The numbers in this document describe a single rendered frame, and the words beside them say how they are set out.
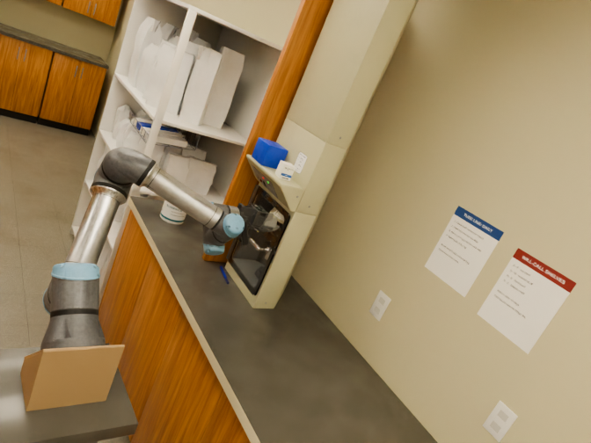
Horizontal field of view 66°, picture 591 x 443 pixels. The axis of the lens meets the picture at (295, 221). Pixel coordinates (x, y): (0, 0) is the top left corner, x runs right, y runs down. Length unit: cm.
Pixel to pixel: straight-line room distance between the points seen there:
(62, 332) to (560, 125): 160
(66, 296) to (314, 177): 98
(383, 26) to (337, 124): 37
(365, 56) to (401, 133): 48
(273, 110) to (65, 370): 130
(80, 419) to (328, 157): 118
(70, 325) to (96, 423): 26
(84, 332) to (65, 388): 14
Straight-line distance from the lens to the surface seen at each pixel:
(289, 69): 203
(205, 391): 179
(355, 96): 178
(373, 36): 177
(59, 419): 136
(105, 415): 138
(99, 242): 153
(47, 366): 127
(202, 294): 197
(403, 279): 197
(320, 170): 180
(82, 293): 132
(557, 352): 167
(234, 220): 153
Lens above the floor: 193
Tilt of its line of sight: 17 degrees down
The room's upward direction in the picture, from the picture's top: 24 degrees clockwise
